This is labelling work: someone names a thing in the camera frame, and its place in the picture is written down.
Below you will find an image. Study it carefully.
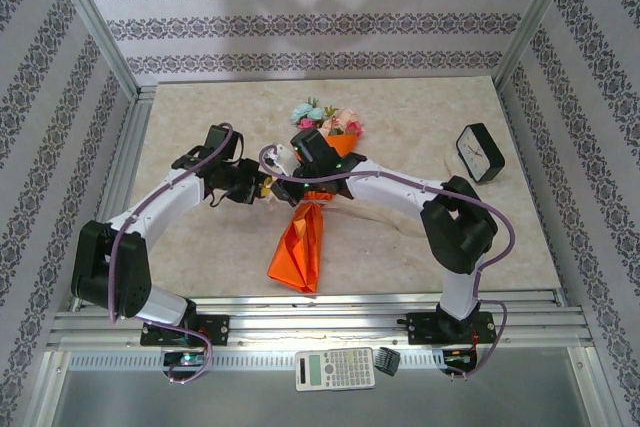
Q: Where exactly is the peach fake flower spray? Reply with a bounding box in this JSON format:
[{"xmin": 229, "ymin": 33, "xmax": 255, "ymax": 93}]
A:
[{"xmin": 319, "ymin": 106, "xmax": 357, "ymax": 137}]

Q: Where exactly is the blue fake flower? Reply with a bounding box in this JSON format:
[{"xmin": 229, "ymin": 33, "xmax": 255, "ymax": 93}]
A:
[{"xmin": 291, "ymin": 102, "xmax": 324, "ymax": 124}]

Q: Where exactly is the orange wrapping paper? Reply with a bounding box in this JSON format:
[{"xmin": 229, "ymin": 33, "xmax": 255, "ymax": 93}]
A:
[{"xmin": 267, "ymin": 134, "xmax": 362, "ymax": 294}]

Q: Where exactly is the black alarm clock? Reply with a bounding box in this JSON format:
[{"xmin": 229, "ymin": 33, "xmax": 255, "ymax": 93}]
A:
[{"xmin": 455, "ymin": 123, "xmax": 506, "ymax": 184}]

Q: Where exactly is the slotted metal strip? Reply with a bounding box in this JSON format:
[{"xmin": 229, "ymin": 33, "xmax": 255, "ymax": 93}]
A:
[{"xmin": 67, "ymin": 350, "xmax": 576, "ymax": 372}]

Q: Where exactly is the small green-lit circuit board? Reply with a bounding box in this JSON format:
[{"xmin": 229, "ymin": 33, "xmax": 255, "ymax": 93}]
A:
[
  {"xmin": 442, "ymin": 349, "xmax": 476, "ymax": 366},
  {"xmin": 163, "ymin": 351, "xmax": 206, "ymax": 367}
]

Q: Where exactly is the white scientific calculator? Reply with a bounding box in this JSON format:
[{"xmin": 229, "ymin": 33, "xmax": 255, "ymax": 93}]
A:
[{"xmin": 294, "ymin": 346, "xmax": 377, "ymax": 393}]

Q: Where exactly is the small black box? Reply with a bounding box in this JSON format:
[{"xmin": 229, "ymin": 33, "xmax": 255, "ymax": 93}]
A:
[{"xmin": 373, "ymin": 346, "xmax": 402, "ymax": 376}]

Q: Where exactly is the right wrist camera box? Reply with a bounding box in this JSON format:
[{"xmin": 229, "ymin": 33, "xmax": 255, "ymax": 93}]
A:
[{"xmin": 289, "ymin": 127, "xmax": 332, "ymax": 166}]

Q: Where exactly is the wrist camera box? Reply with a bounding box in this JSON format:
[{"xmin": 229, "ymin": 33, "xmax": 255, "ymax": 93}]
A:
[
  {"xmin": 289, "ymin": 127, "xmax": 332, "ymax": 166},
  {"xmin": 204, "ymin": 124, "xmax": 245, "ymax": 162}
]

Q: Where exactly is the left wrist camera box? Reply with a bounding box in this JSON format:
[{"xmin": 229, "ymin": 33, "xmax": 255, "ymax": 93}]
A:
[{"xmin": 204, "ymin": 124, "xmax": 245, "ymax": 162}]

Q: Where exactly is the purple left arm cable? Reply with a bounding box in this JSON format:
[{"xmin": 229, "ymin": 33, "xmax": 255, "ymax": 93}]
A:
[{"xmin": 107, "ymin": 121, "xmax": 236, "ymax": 387}]

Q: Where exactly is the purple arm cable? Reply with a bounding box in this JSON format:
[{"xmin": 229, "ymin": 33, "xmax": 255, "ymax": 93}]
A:
[
  {"xmin": 107, "ymin": 121, "xmax": 236, "ymax": 387},
  {"xmin": 257, "ymin": 144, "xmax": 517, "ymax": 381}
]

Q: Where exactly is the aluminium frame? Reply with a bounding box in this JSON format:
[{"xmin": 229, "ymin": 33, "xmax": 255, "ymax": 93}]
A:
[{"xmin": 19, "ymin": 0, "xmax": 621, "ymax": 427}]

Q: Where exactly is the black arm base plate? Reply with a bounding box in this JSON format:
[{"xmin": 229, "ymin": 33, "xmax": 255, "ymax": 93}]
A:
[
  {"xmin": 140, "ymin": 314, "xmax": 230, "ymax": 347},
  {"xmin": 407, "ymin": 310, "xmax": 497, "ymax": 346}
]

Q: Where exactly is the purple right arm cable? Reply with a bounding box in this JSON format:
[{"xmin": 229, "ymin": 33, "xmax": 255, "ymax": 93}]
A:
[{"xmin": 257, "ymin": 144, "xmax": 517, "ymax": 381}]

